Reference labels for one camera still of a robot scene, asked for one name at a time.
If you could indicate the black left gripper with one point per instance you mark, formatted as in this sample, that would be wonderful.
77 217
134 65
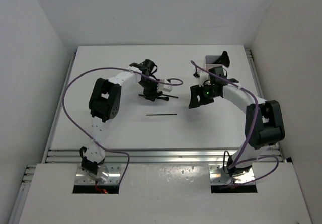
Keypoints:
153 94

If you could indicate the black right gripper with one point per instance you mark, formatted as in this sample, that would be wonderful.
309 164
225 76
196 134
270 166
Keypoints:
197 90

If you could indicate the thin black makeup brush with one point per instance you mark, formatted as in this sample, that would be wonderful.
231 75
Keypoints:
170 96

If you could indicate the black small-head makeup brush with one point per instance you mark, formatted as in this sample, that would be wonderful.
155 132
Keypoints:
153 98

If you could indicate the thin black eyeliner pencil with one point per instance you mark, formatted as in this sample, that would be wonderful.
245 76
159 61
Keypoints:
169 114

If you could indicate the black fan makeup brush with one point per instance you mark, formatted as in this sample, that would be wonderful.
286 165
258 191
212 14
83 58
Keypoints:
223 60

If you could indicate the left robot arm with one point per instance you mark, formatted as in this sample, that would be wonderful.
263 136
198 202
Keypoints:
104 103

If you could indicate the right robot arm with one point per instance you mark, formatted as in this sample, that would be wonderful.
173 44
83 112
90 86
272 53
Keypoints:
264 125

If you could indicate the white compartment organizer box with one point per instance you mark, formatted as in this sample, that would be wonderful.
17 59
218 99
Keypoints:
210 60

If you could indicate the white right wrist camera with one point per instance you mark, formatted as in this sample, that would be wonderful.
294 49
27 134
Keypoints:
203 78

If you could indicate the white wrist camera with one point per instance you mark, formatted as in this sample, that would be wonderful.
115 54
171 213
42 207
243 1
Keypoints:
164 86
203 78

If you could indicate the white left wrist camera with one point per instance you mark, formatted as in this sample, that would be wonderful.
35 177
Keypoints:
164 86

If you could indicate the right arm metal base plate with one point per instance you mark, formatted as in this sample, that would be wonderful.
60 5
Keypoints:
219 177

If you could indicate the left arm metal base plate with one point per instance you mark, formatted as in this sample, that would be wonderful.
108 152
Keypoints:
107 174

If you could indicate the aluminium front table rail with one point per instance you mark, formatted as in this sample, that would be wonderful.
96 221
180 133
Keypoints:
153 156

